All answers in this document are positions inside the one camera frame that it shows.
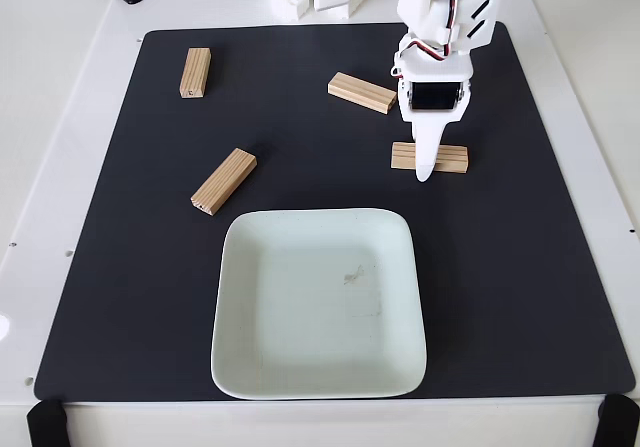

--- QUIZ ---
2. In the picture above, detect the grooved wooden block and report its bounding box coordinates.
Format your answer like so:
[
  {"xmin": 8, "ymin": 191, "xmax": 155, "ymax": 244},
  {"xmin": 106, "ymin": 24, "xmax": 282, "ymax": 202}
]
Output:
[
  {"xmin": 179, "ymin": 47, "xmax": 212, "ymax": 100},
  {"xmin": 190, "ymin": 147, "xmax": 258, "ymax": 217},
  {"xmin": 390, "ymin": 141, "xmax": 470, "ymax": 174},
  {"xmin": 327, "ymin": 71, "xmax": 400, "ymax": 116}
]

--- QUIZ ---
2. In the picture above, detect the pale green square plate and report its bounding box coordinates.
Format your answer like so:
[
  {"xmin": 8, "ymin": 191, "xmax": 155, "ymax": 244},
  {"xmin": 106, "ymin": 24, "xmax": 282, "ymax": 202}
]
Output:
[{"xmin": 209, "ymin": 208, "xmax": 429, "ymax": 401}]

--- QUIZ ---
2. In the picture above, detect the black table mat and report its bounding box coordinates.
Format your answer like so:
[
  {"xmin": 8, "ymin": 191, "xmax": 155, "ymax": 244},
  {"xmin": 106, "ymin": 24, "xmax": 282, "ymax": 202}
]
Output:
[{"xmin": 33, "ymin": 20, "xmax": 636, "ymax": 402}]

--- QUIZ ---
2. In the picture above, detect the red black white servo cable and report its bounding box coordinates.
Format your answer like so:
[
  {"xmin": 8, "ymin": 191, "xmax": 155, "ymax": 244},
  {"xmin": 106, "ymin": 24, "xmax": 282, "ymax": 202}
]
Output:
[{"xmin": 391, "ymin": 0, "xmax": 466, "ymax": 77}]

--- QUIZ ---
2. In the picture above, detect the black corner bracket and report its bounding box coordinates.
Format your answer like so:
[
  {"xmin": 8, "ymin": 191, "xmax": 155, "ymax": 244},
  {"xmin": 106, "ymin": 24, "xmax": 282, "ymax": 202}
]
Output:
[
  {"xmin": 25, "ymin": 397, "xmax": 70, "ymax": 447},
  {"xmin": 594, "ymin": 394, "xmax": 640, "ymax": 447}
]

